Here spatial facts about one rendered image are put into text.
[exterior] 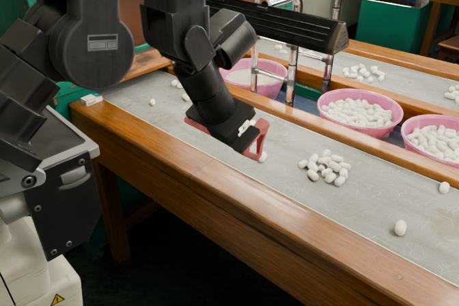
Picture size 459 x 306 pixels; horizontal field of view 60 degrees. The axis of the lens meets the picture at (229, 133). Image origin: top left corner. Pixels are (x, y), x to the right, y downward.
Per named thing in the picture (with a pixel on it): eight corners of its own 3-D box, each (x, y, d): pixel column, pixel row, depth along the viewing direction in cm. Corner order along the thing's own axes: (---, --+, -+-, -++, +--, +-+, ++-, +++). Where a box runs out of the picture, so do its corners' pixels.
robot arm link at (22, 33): (-13, 53, 40) (6, 68, 36) (53, -23, 41) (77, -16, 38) (58, 101, 47) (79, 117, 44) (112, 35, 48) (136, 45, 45)
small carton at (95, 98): (87, 106, 130) (85, 101, 129) (80, 103, 132) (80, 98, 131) (102, 100, 134) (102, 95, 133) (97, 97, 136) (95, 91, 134)
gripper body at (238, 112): (214, 93, 68) (197, 61, 62) (258, 114, 62) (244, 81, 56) (188, 120, 66) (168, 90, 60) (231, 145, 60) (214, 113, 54)
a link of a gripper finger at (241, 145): (249, 132, 71) (233, 97, 64) (281, 148, 66) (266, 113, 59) (225, 160, 69) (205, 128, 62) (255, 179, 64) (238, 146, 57)
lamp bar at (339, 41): (332, 57, 92) (337, 25, 88) (157, 9, 127) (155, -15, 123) (349, 48, 97) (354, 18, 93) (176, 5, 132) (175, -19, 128)
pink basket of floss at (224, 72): (290, 108, 148) (292, 85, 143) (218, 108, 147) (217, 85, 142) (281, 78, 170) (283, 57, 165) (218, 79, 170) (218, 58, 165)
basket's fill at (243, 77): (257, 110, 145) (257, 96, 142) (212, 92, 158) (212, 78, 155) (291, 90, 159) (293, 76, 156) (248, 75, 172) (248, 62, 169)
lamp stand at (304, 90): (326, 105, 150) (345, -21, 126) (283, 89, 161) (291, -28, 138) (350, 89, 162) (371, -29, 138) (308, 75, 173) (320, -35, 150)
